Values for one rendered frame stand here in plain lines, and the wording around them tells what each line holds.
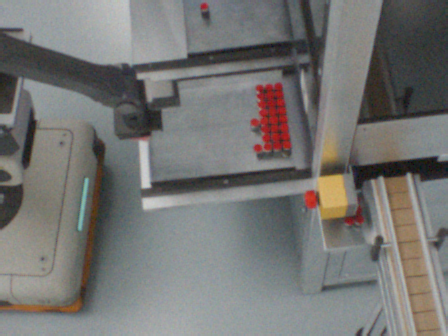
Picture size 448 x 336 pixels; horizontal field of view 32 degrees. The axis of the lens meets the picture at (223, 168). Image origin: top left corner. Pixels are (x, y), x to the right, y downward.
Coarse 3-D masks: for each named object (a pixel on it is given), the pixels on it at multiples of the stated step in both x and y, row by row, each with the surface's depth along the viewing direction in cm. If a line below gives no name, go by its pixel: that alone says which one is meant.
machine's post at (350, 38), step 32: (352, 0) 111; (352, 32) 119; (352, 64) 127; (320, 96) 147; (352, 96) 137; (320, 128) 153; (352, 128) 149; (320, 160) 161; (320, 256) 221; (320, 288) 252
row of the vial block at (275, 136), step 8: (272, 88) 185; (272, 96) 184; (272, 104) 183; (272, 112) 182; (272, 120) 181; (272, 128) 180; (272, 136) 179; (280, 136) 179; (272, 144) 181; (280, 144) 178; (272, 152) 181; (280, 152) 180
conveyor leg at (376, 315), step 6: (378, 300) 195; (378, 306) 197; (372, 312) 207; (378, 312) 200; (372, 318) 209; (378, 318) 204; (384, 318) 202; (366, 324) 220; (372, 324) 212; (378, 324) 209; (384, 324) 209; (366, 330) 222; (372, 330) 217; (378, 330) 215
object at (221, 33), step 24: (192, 0) 202; (216, 0) 202; (240, 0) 201; (264, 0) 201; (192, 24) 199; (216, 24) 199; (240, 24) 198; (264, 24) 198; (288, 24) 197; (192, 48) 196; (216, 48) 193; (240, 48) 192
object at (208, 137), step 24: (264, 72) 188; (192, 96) 190; (216, 96) 190; (240, 96) 189; (168, 120) 188; (192, 120) 187; (216, 120) 187; (240, 120) 187; (168, 144) 185; (192, 144) 185; (216, 144) 184; (240, 144) 184; (168, 168) 183; (192, 168) 182; (216, 168) 182; (240, 168) 181; (264, 168) 178; (288, 168) 178
